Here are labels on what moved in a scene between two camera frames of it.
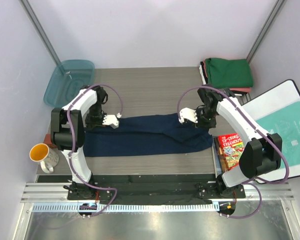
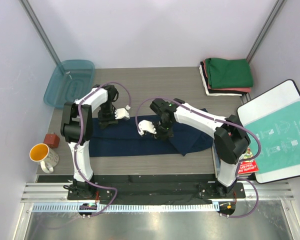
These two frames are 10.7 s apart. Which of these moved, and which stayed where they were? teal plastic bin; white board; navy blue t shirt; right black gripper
Moved: right black gripper
Stayed: teal plastic bin; white board; navy blue t shirt
